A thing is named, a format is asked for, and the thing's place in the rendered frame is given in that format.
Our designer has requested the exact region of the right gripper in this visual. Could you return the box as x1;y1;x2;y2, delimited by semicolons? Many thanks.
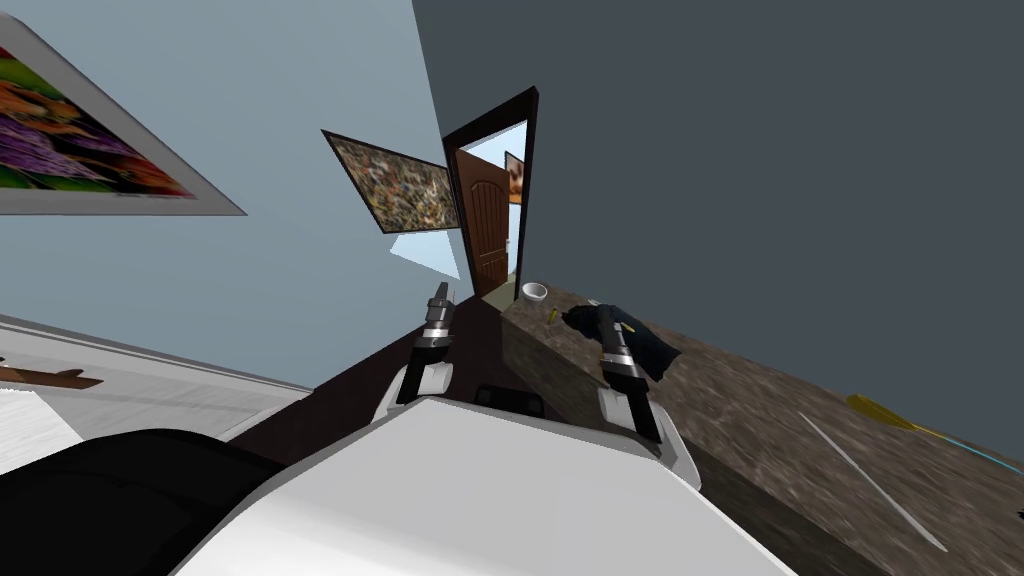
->
595;304;629;356

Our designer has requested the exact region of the dark framed speckled picture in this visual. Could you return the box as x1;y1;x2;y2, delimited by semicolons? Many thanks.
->
320;129;462;236

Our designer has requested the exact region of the brown table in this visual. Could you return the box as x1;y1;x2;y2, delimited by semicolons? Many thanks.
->
499;283;1024;576

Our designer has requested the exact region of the white furniture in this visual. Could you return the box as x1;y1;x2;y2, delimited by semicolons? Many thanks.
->
0;313;315;477

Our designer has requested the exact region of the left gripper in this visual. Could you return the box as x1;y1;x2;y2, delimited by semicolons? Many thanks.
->
426;280;458;331

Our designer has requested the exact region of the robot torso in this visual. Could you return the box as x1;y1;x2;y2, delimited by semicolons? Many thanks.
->
166;382;801;576

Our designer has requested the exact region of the yellow pen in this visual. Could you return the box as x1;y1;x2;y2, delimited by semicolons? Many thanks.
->
845;393;949;440

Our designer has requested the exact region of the long white stick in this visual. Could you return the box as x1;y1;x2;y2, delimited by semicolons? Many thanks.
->
798;411;951;554

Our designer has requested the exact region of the brown wooden door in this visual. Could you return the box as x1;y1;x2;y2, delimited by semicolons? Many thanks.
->
453;147;512;297

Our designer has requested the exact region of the black cloth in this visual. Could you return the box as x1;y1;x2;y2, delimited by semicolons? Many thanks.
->
560;303;683;383

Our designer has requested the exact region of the white framed colourful picture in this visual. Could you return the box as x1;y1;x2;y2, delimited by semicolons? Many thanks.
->
0;11;249;218

